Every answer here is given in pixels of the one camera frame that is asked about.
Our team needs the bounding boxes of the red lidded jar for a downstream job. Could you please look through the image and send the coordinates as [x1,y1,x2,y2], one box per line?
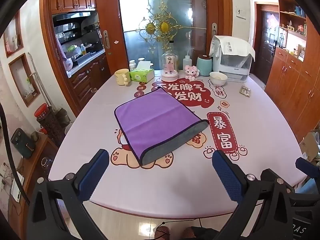
[34,103,50,123]

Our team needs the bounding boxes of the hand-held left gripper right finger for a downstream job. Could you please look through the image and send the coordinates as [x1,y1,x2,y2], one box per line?
[212,150,296,240]

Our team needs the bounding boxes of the white cloth cover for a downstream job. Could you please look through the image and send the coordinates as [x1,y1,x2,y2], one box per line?
[212,35,256,62]

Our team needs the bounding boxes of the glass dome with pink flower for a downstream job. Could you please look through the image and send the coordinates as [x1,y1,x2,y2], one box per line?
[161,40,178,81]

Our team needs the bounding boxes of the dark wooden door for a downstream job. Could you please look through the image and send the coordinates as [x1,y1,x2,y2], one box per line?
[254,2,279,78]

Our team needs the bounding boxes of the black cable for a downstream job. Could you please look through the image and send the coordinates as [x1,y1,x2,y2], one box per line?
[157,217,203,230]

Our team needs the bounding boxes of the white countertop appliance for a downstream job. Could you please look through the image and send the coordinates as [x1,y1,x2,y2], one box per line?
[209,35,252,83]

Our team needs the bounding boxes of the green tissue box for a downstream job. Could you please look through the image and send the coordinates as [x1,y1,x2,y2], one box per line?
[129,62,155,83]

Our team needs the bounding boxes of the wooden side table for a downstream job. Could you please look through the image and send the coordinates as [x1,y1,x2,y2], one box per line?
[7,135,59,230]

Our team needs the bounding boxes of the person's own foot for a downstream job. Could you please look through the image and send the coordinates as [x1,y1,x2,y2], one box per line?
[154,226,171,240]
[181,227,198,240]

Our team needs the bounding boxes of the white power strip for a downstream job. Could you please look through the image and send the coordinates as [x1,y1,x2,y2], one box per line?
[10,172,25,202]

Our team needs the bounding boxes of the glass door with gold ornament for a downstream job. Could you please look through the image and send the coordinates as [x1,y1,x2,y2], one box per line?
[117,0,208,71]

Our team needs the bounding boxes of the white squeeze bottle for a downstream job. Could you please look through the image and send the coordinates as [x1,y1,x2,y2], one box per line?
[182,49,192,72]

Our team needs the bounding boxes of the wooden shelf cabinet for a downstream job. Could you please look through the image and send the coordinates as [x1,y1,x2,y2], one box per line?
[264,0,320,138]

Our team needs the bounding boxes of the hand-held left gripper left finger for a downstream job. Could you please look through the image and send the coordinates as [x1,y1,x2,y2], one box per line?
[26,149,110,240]

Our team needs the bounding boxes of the dark green air fryer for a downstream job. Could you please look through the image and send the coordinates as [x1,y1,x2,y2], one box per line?
[10,128,36,159]

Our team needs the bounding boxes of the white bowl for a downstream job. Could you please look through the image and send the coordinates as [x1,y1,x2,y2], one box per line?
[209,71,228,85]

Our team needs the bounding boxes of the wooden kitchen cabinet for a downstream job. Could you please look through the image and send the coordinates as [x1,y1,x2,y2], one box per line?
[39,0,111,120]

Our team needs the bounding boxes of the teal canister with brown lid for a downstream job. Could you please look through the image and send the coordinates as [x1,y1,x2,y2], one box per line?
[196,55,213,77]

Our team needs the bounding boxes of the yellow mug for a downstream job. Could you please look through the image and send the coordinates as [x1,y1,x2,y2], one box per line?
[114,69,131,86]

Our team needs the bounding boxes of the white wall switch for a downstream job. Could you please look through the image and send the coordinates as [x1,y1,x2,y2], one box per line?
[236,4,247,19]

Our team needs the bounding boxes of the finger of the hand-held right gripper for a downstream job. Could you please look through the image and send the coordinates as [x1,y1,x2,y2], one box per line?
[295,157,320,180]

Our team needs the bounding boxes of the purple and grey towel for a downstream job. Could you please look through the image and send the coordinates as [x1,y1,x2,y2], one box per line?
[114,87,209,166]

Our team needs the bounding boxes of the cardboard box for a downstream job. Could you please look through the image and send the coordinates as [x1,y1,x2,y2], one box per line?
[299,129,320,163]

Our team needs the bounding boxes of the pink plush toy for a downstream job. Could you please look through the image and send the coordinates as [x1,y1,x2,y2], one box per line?
[184,65,200,78]

